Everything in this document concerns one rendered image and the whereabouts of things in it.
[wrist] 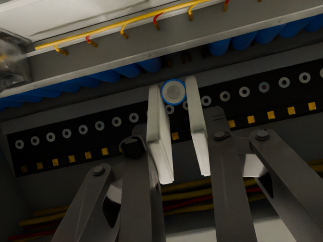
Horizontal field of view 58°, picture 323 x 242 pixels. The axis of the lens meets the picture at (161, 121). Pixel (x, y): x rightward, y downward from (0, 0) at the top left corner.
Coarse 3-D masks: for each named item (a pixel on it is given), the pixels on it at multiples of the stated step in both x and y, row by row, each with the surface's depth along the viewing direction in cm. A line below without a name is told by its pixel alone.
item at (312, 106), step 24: (288, 72) 30; (312, 72) 30; (216, 96) 31; (240, 96) 31; (264, 96) 31; (288, 96) 30; (312, 96) 30; (72, 120) 34; (96, 120) 33; (144, 120) 33; (240, 120) 31; (264, 120) 30; (24, 144) 35; (48, 144) 34; (72, 144) 34; (96, 144) 33; (24, 168) 34; (48, 168) 34
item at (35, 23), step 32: (0, 0) 13; (32, 0) 13; (64, 0) 14; (96, 0) 15; (128, 0) 16; (160, 0) 17; (32, 32) 17; (64, 32) 18; (256, 64) 30; (288, 64) 30; (128, 96) 32; (32, 128) 34
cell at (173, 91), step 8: (168, 80) 20; (176, 80) 20; (168, 88) 19; (176, 88) 19; (184, 88) 20; (168, 96) 20; (176, 96) 19; (184, 96) 20; (168, 104) 20; (176, 104) 20
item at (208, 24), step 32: (192, 0) 16; (256, 0) 17; (288, 0) 17; (320, 0) 16; (96, 32) 17; (128, 32) 18; (160, 32) 18; (192, 32) 18; (224, 32) 17; (32, 64) 19; (64, 64) 19; (96, 64) 19; (0, 96) 21
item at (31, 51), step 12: (180, 0) 17; (216, 0) 17; (144, 12) 17; (168, 12) 17; (180, 12) 17; (96, 24) 18; (108, 24) 18; (132, 24) 18; (60, 36) 18; (96, 36) 18; (48, 48) 18
